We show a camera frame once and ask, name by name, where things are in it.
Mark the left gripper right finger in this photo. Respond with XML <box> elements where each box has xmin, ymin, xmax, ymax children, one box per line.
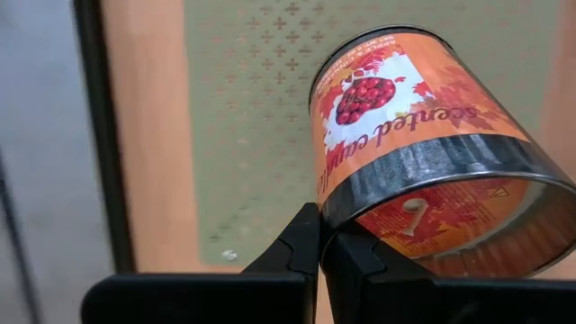
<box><xmin>319</xmin><ymin>219</ymin><xmax>576</xmax><ymax>324</ymax></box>

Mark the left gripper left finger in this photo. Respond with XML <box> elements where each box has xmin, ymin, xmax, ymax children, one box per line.
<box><xmin>79</xmin><ymin>202</ymin><xmax>322</xmax><ymax>324</ymax></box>

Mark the orange scented candle tin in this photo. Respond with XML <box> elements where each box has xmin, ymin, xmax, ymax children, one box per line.
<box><xmin>308</xmin><ymin>24</ymin><xmax>576</xmax><ymax>279</ymax></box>

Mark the green perforated metal shelf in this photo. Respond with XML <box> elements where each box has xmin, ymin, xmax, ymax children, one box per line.
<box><xmin>182</xmin><ymin>0</ymin><xmax>562</xmax><ymax>267</ymax></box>

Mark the black aluminium table frame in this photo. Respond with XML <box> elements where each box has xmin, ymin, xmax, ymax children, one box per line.
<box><xmin>71</xmin><ymin>0</ymin><xmax>136</xmax><ymax>275</ymax></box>

